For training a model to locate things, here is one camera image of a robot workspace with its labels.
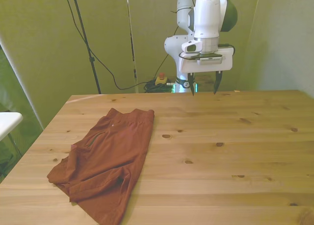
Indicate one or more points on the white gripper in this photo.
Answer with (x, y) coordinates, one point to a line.
(211, 67)

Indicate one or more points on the rust red shorts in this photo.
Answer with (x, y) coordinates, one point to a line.
(110, 156)

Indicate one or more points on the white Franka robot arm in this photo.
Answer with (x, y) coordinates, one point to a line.
(206, 14)

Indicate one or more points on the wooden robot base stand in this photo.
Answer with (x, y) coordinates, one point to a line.
(206, 81)

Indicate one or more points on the yellow emergency stop button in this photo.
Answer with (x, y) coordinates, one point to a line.
(161, 80)

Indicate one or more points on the black and white vertical strip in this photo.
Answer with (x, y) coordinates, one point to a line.
(132, 51)

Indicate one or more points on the black tripod stand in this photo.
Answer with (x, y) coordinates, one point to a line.
(84, 38)

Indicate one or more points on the white side table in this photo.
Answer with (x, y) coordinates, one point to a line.
(8, 123)

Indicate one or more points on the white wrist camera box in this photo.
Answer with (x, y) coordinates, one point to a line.
(191, 47)

